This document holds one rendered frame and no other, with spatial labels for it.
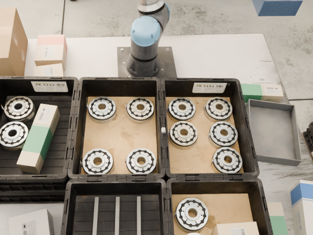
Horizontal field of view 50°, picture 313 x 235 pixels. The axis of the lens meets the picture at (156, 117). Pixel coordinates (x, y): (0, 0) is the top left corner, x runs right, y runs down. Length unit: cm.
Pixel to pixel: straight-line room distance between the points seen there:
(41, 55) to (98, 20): 137
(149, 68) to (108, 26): 143
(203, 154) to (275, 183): 33
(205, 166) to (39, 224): 58
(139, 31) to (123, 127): 39
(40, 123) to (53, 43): 52
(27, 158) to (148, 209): 42
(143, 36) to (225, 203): 69
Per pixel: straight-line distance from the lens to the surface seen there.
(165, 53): 160
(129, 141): 121
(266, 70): 170
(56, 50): 159
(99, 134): 123
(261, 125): 149
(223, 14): 306
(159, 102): 118
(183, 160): 119
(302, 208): 130
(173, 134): 120
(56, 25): 290
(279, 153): 145
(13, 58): 150
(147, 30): 136
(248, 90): 151
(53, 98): 135
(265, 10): 136
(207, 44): 173
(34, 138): 119
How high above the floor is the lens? 189
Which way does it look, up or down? 57 degrees down
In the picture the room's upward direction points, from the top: 6 degrees clockwise
